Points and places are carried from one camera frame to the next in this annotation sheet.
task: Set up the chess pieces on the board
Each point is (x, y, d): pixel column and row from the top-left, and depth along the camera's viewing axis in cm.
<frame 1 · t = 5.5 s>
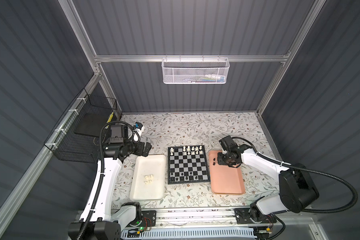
left hand: (141, 144, 76), fingers open
right hand: (221, 161, 89), fingers open
black white chess board: (187, 164, 93), on the table
white plastic tray: (148, 178, 88), on the table
pink plastic tray: (225, 180, 87), on the table
white chess piece in tray: (146, 177, 87), point 2 cm above the table
white chess piece in tray 2: (151, 176, 88), point 2 cm above the table
white chess piece in tray 3: (146, 182, 86), point 2 cm above the table
white chess piece in tray 4: (150, 181, 86), point 2 cm above the table

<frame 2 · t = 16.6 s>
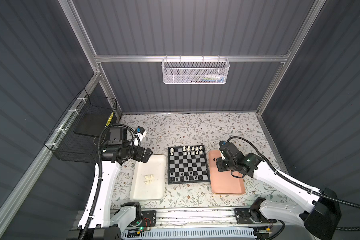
left hand: (142, 149, 74), fingers open
right hand: (218, 164, 80), fingers open
the named things where they were.

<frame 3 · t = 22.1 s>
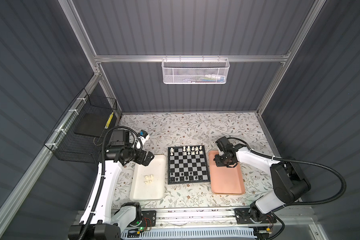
left hand: (143, 153, 76), fingers open
right hand: (220, 163, 91), fingers closed
the named things where they were.

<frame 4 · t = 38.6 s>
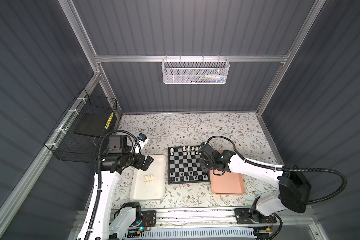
left hand: (143, 156, 73), fingers open
right hand: (203, 164, 85), fingers closed
the named things where they were.

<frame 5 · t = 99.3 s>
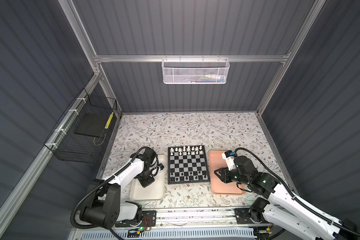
left hand: (143, 181, 84), fingers open
right hand: (218, 173, 77), fingers open
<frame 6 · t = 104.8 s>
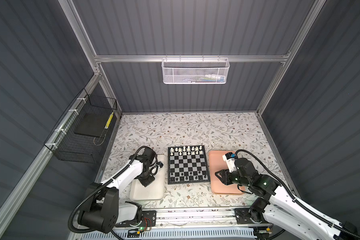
left hand: (143, 180, 84), fingers closed
right hand: (218, 174, 77), fingers open
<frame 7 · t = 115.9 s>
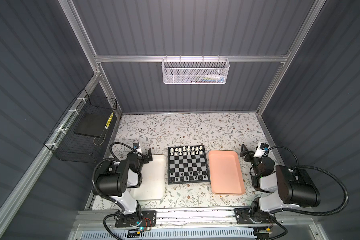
left hand: (141, 149, 93), fingers open
right hand: (252, 147, 88), fingers open
